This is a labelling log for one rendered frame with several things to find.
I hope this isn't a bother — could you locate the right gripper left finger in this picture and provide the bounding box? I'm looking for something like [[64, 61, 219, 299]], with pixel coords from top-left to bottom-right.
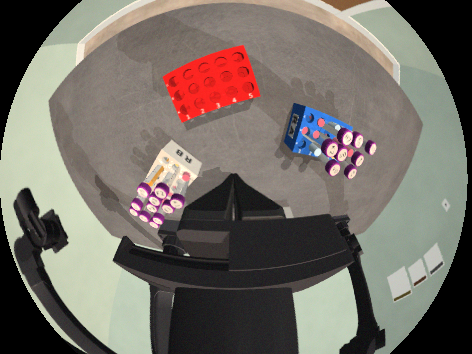
[[181, 173, 234, 221]]

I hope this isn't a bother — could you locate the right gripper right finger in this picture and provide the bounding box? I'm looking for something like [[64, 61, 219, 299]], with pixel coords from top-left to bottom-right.
[[234, 173, 286, 221]]

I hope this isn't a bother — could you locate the blue test tube rack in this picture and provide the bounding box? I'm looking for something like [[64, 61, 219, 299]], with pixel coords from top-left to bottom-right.
[[284, 103, 353, 156]]

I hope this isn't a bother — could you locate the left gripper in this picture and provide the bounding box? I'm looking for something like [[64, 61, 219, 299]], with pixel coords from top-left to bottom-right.
[[40, 209, 69, 253]]

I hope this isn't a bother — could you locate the red tube rack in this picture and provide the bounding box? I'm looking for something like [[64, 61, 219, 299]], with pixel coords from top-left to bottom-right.
[[163, 45, 260, 122]]

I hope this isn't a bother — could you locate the test tube with purple cap and amber liquid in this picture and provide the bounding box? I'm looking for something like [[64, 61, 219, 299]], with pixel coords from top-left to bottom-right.
[[137, 164, 164, 198]]

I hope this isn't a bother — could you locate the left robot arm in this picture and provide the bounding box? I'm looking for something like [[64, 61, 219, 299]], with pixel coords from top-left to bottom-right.
[[13, 188, 187, 354]]

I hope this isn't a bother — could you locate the clear test tube with purple cap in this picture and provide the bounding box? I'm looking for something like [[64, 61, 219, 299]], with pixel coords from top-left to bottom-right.
[[149, 217, 160, 228], [129, 206, 141, 216]]

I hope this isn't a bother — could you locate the white test tube rack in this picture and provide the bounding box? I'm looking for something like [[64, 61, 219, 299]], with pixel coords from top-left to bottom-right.
[[147, 140, 202, 194]]

